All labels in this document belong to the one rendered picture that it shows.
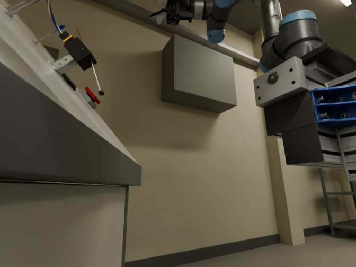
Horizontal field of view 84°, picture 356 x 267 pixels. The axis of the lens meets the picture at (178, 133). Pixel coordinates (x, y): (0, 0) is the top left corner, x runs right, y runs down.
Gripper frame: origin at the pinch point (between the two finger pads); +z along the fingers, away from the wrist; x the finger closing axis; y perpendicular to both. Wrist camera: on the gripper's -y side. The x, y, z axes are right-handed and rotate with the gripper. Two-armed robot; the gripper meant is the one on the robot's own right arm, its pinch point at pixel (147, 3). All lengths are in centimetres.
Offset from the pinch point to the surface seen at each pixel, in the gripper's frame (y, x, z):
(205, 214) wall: 135, 172, -57
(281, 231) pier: 174, 220, -180
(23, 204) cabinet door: 73, -59, 5
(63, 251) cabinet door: 81, -50, 5
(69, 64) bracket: 46, -34, 15
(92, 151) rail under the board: 68, -53, 1
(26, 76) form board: 62, -63, 3
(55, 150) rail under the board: 68, -61, 1
